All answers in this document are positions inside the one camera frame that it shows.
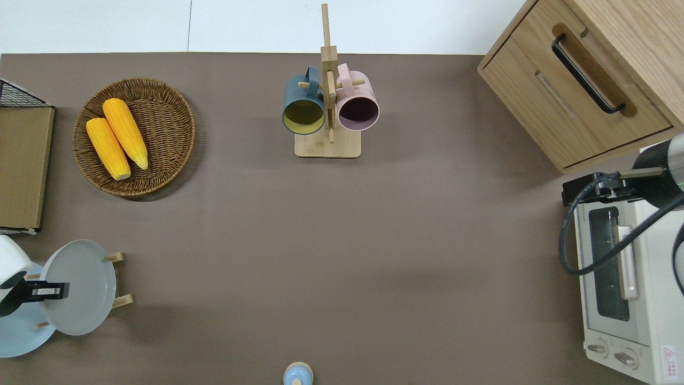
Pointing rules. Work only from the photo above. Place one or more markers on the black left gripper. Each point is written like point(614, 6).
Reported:
point(16, 297)

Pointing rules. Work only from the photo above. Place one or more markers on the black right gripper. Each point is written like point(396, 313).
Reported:
point(614, 188)

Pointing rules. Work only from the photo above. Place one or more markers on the gray plate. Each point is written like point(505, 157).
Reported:
point(85, 267)

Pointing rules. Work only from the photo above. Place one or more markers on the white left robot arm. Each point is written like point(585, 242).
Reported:
point(13, 259)

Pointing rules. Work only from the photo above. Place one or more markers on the wooden plate rack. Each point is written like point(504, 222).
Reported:
point(123, 301)

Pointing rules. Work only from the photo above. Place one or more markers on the light blue plate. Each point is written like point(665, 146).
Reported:
point(18, 337)

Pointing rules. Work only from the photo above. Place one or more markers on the white toaster oven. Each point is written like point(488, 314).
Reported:
point(657, 299)

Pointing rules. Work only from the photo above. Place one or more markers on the wooden cabinet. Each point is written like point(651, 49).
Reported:
point(534, 91)

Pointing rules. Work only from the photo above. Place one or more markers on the yellow corn cob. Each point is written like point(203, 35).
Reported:
point(107, 149)
point(125, 133)

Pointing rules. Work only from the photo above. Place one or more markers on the brown wicker basket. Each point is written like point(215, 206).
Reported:
point(165, 128)

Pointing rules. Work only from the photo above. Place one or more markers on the brown table mat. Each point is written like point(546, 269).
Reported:
point(374, 240)

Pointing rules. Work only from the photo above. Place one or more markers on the blue service bell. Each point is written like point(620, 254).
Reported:
point(297, 374)

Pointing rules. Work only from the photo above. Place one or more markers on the pink mug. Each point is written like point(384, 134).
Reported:
point(357, 96)

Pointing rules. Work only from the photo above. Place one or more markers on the wooden mug tree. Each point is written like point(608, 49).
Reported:
point(327, 148)

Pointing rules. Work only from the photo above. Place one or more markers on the dark blue mug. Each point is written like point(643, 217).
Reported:
point(299, 96)

